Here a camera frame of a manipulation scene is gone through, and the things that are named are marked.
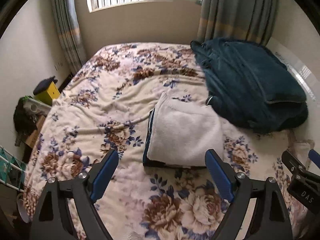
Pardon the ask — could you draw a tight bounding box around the white knit sweater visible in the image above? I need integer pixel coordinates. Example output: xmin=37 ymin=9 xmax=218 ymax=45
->
xmin=143 ymin=93 xmax=223 ymax=167

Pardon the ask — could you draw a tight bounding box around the beige folded cloth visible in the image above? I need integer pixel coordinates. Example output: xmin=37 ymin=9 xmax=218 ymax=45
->
xmin=287 ymin=129 xmax=315 ymax=169

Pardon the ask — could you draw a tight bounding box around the grey cup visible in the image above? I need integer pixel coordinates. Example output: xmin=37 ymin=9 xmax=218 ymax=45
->
xmin=16 ymin=192 xmax=31 ymax=223

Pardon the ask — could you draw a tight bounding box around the teal storage rack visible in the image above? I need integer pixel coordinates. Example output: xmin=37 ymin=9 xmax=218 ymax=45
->
xmin=0 ymin=146 xmax=26 ymax=192

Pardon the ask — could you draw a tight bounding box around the white bed headboard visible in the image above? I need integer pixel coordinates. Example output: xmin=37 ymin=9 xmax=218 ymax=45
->
xmin=267 ymin=38 xmax=320 ymax=146

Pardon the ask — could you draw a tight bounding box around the cardboard box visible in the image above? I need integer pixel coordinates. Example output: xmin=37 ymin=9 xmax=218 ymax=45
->
xmin=24 ymin=115 xmax=46 ymax=148

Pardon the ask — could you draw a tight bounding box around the dark teal plush blanket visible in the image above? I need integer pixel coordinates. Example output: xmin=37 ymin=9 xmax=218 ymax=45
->
xmin=190 ymin=38 xmax=308 ymax=134

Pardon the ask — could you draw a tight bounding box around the navy striped folded sweater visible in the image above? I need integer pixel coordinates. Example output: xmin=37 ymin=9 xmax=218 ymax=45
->
xmin=143 ymin=108 xmax=209 ymax=168

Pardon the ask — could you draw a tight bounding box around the white green toy box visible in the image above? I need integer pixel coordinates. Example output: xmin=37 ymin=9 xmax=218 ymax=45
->
xmin=23 ymin=97 xmax=51 ymax=116

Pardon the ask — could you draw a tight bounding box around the yellow box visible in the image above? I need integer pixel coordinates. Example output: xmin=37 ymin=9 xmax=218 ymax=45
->
xmin=35 ymin=82 xmax=60 ymax=106

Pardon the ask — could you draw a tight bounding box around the floral bed blanket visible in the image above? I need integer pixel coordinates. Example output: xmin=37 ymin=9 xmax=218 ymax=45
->
xmin=23 ymin=43 xmax=308 ymax=239

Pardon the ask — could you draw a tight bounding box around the dark cap on box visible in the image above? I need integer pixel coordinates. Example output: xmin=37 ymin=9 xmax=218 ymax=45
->
xmin=33 ymin=76 xmax=57 ymax=95

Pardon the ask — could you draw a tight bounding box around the right striped curtain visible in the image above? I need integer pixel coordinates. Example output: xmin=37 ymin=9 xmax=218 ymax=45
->
xmin=197 ymin=0 xmax=279 ymax=46

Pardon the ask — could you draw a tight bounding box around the striped curtain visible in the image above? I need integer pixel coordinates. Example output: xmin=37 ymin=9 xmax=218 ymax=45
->
xmin=52 ymin=0 xmax=87 ymax=75
xmin=197 ymin=0 xmax=279 ymax=46

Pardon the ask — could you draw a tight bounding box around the left striped curtain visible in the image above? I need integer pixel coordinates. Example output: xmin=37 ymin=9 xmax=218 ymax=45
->
xmin=52 ymin=0 xmax=87 ymax=75

